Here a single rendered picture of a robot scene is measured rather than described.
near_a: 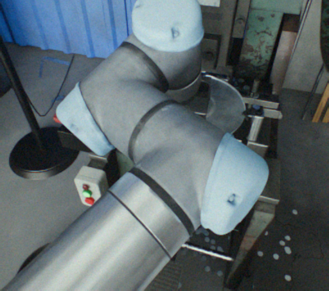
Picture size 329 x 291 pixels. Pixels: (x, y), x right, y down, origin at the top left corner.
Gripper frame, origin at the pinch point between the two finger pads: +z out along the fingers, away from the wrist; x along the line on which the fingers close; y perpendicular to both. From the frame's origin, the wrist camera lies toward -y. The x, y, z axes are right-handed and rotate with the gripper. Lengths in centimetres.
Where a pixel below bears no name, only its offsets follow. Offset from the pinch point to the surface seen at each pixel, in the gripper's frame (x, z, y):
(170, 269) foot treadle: -32, 63, 1
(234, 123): 8.5, 13.3, 13.6
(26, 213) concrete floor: -25, 83, -73
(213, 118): 9.1, 13.5, 7.9
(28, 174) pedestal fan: -7, 89, -84
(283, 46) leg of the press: 46, 30, 27
